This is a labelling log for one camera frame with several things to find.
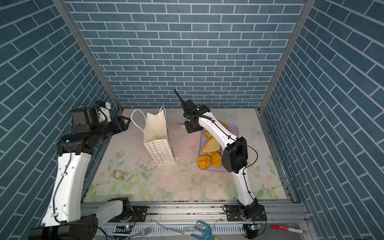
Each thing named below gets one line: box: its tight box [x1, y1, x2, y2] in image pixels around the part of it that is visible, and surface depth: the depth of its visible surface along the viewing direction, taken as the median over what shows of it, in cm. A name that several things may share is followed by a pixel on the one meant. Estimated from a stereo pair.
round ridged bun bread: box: [197, 154, 212, 170], surface depth 90 cm
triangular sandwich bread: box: [202, 138, 221, 155], surface depth 93 cm
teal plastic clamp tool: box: [191, 220, 216, 240], surface depth 69 cm
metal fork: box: [132, 226, 152, 239], surface depth 71 cm
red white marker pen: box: [271, 224, 308, 234], surface depth 71 cm
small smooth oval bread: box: [211, 152, 222, 168], surface depth 90 cm
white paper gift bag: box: [143, 106, 176, 167], surface depth 81 cm
